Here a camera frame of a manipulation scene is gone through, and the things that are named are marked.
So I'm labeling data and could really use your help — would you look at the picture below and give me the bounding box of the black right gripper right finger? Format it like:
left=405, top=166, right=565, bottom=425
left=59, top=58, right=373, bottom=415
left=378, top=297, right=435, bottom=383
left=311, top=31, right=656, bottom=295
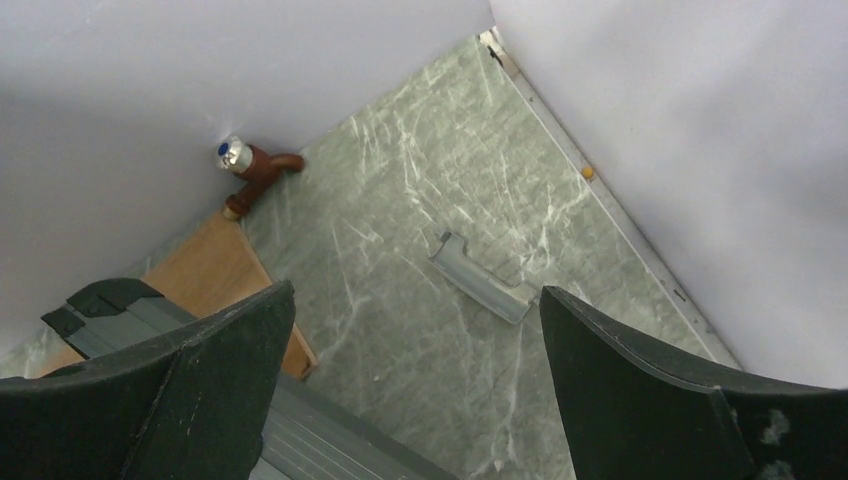
left=540, top=286, right=847, bottom=479

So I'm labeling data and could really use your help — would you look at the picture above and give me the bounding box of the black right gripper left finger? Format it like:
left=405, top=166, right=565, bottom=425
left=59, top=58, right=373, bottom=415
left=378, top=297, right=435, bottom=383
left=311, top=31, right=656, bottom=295
left=1, top=280, right=295, bottom=479

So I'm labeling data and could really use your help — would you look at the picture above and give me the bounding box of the black poker set case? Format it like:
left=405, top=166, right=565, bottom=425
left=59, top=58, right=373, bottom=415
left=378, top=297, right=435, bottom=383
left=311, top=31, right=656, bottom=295
left=42, top=278, right=451, bottom=479

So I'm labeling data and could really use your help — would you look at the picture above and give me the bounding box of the wooden base board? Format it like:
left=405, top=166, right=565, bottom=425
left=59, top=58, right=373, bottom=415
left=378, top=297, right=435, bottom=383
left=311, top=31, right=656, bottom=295
left=39, top=211, right=319, bottom=382

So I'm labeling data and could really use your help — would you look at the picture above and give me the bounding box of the grey metal channel piece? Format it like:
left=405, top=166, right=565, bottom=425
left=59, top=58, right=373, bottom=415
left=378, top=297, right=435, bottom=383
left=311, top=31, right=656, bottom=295
left=428, top=230, right=540, bottom=325

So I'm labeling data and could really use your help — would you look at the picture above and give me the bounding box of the brown pipe valve fitting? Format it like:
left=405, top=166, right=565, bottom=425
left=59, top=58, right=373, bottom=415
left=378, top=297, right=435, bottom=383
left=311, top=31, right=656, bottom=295
left=216, top=135, right=306, bottom=221

